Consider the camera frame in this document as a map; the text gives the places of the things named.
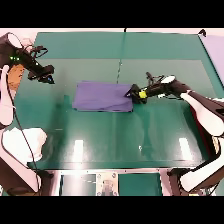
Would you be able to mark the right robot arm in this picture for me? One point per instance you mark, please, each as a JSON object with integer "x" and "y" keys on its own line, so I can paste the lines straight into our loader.
{"x": 203, "y": 110}

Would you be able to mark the purple shirt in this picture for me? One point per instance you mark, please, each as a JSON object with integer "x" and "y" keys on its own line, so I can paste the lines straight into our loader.
{"x": 101, "y": 96}

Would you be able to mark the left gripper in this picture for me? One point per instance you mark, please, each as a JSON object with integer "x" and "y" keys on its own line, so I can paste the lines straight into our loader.
{"x": 41, "y": 73}

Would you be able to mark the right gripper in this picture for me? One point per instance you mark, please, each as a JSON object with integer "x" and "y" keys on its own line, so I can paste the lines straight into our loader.
{"x": 140, "y": 93}

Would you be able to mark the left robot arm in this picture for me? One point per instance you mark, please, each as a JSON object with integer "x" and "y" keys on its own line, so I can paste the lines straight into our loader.
{"x": 16, "y": 146}

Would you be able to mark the silver frame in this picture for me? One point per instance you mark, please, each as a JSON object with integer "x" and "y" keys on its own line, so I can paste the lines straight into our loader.
{"x": 106, "y": 183}

